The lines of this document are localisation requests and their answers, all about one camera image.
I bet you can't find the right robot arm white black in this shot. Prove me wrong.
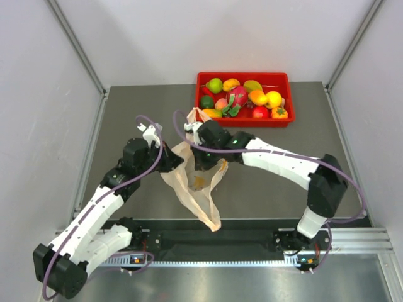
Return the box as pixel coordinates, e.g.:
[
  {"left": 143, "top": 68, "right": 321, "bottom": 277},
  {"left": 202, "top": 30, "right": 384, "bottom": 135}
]
[{"left": 184, "top": 120, "right": 348, "bottom": 249}]

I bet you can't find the red strawberry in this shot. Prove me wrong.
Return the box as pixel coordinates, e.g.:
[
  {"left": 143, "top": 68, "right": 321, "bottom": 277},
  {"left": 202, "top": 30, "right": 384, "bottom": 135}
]
[{"left": 222, "top": 86, "right": 248, "bottom": 117}]

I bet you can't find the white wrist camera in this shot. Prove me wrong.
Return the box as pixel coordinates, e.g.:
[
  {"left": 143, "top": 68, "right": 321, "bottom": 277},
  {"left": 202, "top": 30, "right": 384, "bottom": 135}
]
[
  {"left": 137, "top": 123, "right": 163, "bottom": 148},
  {"left": 184, "top": 121, "right": 203, "bottom": 145}
]

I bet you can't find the aluminium frame rail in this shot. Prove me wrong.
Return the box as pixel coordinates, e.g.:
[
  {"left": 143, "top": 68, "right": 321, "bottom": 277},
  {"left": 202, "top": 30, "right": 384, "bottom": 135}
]
[{"left": 331, "top": 228, "right": 394, "bottom": 254}]

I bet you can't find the red apple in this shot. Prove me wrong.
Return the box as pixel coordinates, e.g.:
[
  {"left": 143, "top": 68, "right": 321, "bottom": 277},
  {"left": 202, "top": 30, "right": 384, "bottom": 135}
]
[{"left": 252, "top": 106, "right": 270, "bottom": 119}]

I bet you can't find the red plastic tray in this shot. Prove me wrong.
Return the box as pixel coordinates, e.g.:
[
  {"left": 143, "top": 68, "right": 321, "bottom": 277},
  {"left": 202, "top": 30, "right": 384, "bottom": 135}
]
[{"left": 195, "top": 72, "right": 295, "bottom": 128}]

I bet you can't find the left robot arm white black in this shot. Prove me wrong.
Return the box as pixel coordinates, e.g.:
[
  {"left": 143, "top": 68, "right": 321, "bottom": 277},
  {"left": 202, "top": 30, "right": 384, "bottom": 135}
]
[{"left": 33, "top": 138, "right": 184, "bottom": 301}]

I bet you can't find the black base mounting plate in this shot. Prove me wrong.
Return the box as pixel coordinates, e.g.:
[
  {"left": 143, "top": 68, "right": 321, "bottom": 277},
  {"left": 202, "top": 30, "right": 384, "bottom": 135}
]
[{"left": 128, "top": 219, "right": 330, "bottom": 260}]

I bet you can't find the grey slotted cable duct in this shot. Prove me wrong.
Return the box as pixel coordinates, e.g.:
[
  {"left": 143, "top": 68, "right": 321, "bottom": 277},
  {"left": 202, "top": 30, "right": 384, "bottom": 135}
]
[{"left": 103, "top": 254, "right": 303, "bottom": 267}]

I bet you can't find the red chili pepper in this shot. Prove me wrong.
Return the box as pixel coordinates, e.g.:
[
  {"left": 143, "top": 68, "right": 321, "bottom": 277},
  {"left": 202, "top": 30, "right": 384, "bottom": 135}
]
[{"left": 201, "top": 86, "right": 213, "bottom": 98}]

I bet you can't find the orange fruit taken from bag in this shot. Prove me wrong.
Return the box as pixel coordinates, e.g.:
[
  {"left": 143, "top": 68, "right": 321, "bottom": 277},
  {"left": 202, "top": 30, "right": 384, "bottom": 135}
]
[{"left": 222, "top": 78, "right": 240, "bottom": 92}]

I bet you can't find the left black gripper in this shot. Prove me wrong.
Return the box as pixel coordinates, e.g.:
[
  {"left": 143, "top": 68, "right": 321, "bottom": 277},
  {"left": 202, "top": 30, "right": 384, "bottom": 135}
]
[{"left": 137, "top": 140, "right": 184, "bottom": 177}]

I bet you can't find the yellow green mango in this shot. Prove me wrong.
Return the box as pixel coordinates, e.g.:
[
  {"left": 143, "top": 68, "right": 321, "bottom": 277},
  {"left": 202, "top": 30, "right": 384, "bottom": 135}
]
[{"left": 202, "top": 109, "right": 222, "bottom": 118}]

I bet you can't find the green avocado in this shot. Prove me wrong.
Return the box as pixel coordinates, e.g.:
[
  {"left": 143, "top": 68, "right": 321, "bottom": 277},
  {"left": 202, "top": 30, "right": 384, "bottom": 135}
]
[{"left": 200, "top": 95, "right": 215, "bottom": 109}]

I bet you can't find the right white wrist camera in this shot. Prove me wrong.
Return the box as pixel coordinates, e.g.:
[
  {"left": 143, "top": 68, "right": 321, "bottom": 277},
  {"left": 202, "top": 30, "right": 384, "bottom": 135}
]
[{"left": 184, "top": 121, "right": 203, "bottom": 145}]

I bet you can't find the yellow starfruit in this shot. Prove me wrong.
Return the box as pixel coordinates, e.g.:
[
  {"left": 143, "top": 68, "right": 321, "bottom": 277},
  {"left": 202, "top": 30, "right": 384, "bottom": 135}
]
[{"left": 243, "top": 80, "right": 263, "bottom": 93}]

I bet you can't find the orange persimmon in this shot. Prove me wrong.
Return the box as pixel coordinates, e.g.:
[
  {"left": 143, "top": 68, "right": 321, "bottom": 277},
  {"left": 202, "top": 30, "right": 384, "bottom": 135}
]
[{"left": 271, "top": 107, "right": 288, "bottom": 119}]

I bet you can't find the green pear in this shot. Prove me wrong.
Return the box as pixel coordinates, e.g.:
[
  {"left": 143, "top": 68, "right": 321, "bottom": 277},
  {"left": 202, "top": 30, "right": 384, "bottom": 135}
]
[{"left": 205, "top": 78, "right": 223, "bottom": 94}]

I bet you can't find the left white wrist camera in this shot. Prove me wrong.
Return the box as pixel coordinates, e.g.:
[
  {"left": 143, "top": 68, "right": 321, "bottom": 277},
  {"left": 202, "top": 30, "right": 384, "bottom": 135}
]
[{"left": 137, "top": 123, "right": 163, "bottom": 148}]

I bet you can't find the yellow orange fruit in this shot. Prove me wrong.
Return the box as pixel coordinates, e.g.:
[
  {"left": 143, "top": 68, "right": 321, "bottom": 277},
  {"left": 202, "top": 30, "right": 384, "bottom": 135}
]
[{"left": 265, "top": 91, "right": 283, "bottom": 109}]

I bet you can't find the pink peach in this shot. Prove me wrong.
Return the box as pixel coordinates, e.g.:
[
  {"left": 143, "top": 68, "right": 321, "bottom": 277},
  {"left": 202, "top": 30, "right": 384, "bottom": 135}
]
[{"left": 215, "top": 98, "right": 228, "bottom": 111}]

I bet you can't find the translucent banana print plastic bag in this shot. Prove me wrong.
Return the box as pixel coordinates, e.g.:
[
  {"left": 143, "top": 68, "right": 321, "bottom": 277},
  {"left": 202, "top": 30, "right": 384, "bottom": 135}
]
[{"left": 159, "top": 106, "right": 229, "bottom": 233}]

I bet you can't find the purple grapes bunch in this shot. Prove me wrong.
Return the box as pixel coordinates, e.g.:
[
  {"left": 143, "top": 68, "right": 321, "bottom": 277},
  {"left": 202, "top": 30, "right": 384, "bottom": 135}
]
[{"left": 246, "top": 101, "right": 254, "bottom": 109}]

